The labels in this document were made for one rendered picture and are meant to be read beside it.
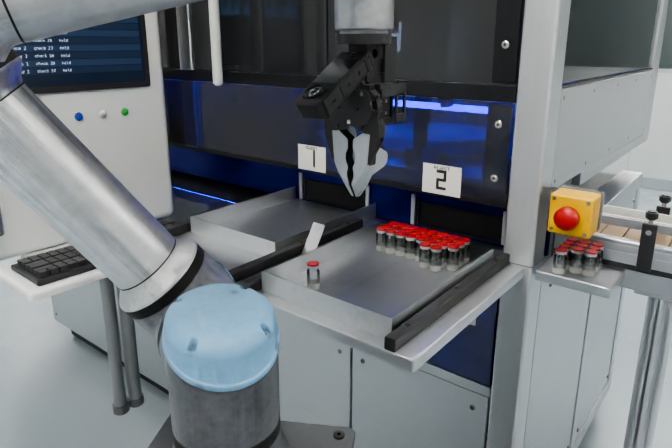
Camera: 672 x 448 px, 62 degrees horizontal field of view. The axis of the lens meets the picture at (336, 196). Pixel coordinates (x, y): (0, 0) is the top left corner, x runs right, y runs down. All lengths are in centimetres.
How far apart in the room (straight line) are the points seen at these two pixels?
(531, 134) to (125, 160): 102
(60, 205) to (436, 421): 97
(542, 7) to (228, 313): 71
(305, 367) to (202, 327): 99
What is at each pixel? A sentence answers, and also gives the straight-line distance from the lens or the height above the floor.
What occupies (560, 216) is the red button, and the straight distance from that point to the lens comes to 101.
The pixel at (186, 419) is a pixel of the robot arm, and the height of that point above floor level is 92.
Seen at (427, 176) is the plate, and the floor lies 102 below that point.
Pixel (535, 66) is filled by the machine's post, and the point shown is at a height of 124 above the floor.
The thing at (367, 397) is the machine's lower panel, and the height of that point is 44.
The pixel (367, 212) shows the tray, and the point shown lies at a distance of 130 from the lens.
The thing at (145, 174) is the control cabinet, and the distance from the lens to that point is 159.
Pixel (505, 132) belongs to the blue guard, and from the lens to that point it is 105.
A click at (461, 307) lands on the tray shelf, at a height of 88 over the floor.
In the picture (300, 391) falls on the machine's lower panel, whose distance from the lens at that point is 161.
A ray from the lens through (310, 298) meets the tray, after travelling 88.
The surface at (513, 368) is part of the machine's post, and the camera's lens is 120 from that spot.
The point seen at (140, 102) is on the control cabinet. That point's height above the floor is 113.
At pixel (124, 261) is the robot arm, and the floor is 105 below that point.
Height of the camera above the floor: 129
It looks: 16 degrees down
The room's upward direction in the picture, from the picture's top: straight up
